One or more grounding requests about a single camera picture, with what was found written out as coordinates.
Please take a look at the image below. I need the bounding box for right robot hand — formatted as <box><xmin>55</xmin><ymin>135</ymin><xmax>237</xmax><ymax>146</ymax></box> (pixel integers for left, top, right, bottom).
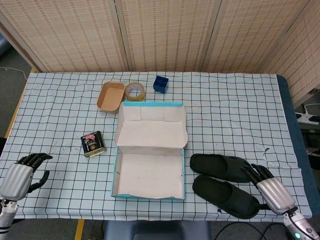
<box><xmin>240</xmin><ymin>163</ymin><xmax>298</xmax><ymax>215</ymax></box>

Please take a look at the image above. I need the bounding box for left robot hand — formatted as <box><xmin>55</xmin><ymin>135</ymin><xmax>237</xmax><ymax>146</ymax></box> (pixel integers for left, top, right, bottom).
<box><xmin>0</xmin><ymin>152</ymin><xmax>54</xmax><ymax>202</ymax></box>

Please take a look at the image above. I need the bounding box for black rubber slipper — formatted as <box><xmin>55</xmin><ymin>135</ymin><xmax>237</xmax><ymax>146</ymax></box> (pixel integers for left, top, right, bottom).
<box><xmin>192</xmin><ymin>174</ymin><xmax>261</xmax><ymax>220</ymax></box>
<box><xmin>189</xmin><ymin>153</ymin><xmax>253</xmax><ymax>184</ymax></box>

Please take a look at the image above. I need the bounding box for turquoise cardboard shoe box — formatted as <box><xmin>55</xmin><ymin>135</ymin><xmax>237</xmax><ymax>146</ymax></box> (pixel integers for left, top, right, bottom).
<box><xmin>110</xmin><ymin>101</ymin><xmax>189</xmax><ymax>201</ymax></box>

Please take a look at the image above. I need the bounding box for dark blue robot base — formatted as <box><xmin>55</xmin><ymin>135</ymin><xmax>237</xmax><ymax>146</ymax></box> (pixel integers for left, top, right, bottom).
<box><xmin>103</xmin><ymin>219</ymin><xmax>212</xmax><ymax>240</ymax></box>

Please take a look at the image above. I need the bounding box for blue plastic compartment box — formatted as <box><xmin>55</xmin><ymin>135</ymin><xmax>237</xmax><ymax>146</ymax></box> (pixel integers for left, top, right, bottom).
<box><xmin>152</xmin><ymin>74</ymin><xmax>170</xmax><ymax>95</ymax></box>

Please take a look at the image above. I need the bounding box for black equipment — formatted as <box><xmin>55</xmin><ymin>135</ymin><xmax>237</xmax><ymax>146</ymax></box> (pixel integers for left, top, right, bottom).
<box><xmin>298</xmin><ymin>127</ymin><xmax>320</xmax><ymax>163</ymax></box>

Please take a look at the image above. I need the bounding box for dark blue table pad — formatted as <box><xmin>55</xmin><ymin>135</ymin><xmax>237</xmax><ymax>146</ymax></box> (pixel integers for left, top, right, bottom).
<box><xmin>276</xmin><ymin>74</ymin><xmax>317</xmax><ymax>216</ymax></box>

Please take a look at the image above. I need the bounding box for checked light blue tablecloth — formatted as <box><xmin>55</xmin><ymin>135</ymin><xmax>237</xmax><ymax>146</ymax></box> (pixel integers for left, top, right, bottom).
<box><xmin>0</xmin><ymin>71</ymin><xmax>313</xmax><ymax>224</ymax></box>

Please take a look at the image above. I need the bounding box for white plastic stand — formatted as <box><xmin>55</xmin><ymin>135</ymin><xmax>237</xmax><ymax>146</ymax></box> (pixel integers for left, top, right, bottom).
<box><xmin>294</xmin><ymin>102</ymin><xmax>320</xmax><ymax>125</ymax></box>

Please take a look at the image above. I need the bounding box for black luncheon meat can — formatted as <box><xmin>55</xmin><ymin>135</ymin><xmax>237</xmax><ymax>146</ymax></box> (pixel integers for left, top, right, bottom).
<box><xmin>80</xmin><ymin>130</ymin><xmax>108</xmax><ymax>158</ymax></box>

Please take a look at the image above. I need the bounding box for brown paper food tray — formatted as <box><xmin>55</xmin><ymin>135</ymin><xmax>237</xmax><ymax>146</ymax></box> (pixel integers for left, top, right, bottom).
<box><xmin>96</xmin><ymin>80</ymin><xmax>126</xmax><ymax>115</ymax></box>

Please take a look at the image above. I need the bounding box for clear packing tape roll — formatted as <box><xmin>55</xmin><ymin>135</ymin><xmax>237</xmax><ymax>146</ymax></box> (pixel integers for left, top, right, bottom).
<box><xmin>124</xmin><ymin>81</ymin><xmax>146</xmax><ymax>102</ymax></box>

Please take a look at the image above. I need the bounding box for bamboo folding screen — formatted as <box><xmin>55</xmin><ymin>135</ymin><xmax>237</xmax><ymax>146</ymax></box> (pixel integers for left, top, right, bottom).
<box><xmin>0</xmin><ymin>0</ymin><xmax>320</xmax><ymax>109</ymax></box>

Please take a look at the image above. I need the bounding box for black floor cable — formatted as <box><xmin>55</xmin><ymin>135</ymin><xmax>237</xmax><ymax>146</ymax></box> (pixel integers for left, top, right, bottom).
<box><xmin>215</xmin><ymin>221</ymin><xmax>251</xmax><ymax>240</ymax></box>

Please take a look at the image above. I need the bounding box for white floor cable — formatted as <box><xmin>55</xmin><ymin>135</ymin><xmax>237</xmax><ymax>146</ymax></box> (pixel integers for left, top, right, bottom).
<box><xmin>0</xmin><ymin>66</ymin><xmax>28</xmax><ymax>81</ymax></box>

